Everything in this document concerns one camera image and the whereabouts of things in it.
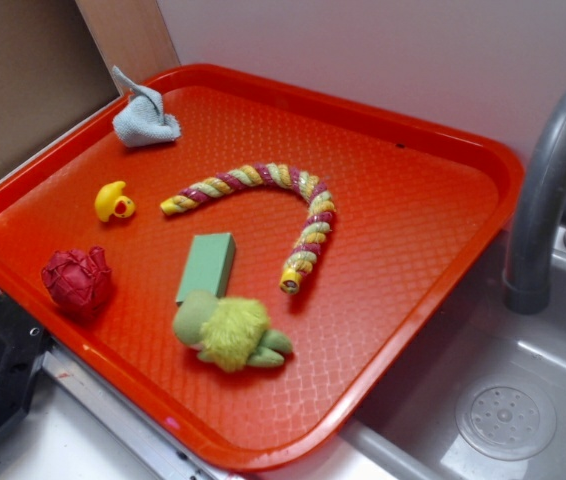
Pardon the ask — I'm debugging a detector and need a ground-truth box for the green rectangular block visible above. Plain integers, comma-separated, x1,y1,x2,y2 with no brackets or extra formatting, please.
176,233,236,305

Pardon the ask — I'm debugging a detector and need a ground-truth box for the red plastic tray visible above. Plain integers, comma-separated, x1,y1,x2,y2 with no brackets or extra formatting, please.
0,65,523,473

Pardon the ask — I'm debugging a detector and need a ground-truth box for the green fuzzy plush toy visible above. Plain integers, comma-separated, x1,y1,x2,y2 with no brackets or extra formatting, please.
172,290,294,373

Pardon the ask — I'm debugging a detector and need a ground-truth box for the yellow rubber duck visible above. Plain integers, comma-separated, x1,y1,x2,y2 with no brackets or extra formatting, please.
94,180,136,223

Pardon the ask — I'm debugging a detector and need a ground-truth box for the light blue folded cloth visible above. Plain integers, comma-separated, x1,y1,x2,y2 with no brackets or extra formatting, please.
112,66,182,148

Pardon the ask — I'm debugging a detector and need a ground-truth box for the red crumpled ball toy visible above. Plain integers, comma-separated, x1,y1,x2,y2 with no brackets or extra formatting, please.
41,246,114,320

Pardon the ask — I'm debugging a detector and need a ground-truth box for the grey toy sink basin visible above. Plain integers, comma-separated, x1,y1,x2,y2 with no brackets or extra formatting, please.
342,240,566,479

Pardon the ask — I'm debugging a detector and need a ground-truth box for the brown cardboard panel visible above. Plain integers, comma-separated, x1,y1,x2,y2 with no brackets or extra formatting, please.
0,1,118,179

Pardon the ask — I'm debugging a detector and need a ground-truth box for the grey curved faucet spout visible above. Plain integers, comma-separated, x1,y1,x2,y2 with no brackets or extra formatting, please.
503,92,566,314

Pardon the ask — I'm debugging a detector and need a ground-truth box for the twisted multicolour rope toy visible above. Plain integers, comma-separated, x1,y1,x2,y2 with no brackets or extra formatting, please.
160,163,336,295

